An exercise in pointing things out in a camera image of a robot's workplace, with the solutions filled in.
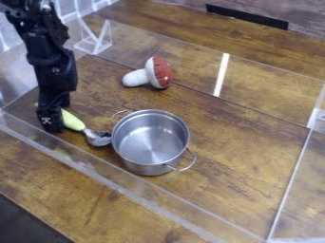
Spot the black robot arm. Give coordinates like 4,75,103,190
0,0,78,133

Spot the clear acrylic enclosure wall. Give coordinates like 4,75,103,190
0,0,325,243

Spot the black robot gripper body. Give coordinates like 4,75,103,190
26,31,78,108

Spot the black strip on table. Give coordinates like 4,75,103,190
206,4,289,30

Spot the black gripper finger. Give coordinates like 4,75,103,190
36,103,65,133

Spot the small stainless steel pot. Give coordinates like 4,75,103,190
111,109,197,177

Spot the clear acrylic triangular bracket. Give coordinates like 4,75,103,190
74,18,113,55

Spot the green handled metal spoon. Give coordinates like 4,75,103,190
32,102,114,148

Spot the red white toy mushroom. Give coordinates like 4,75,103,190
122,56,173,89

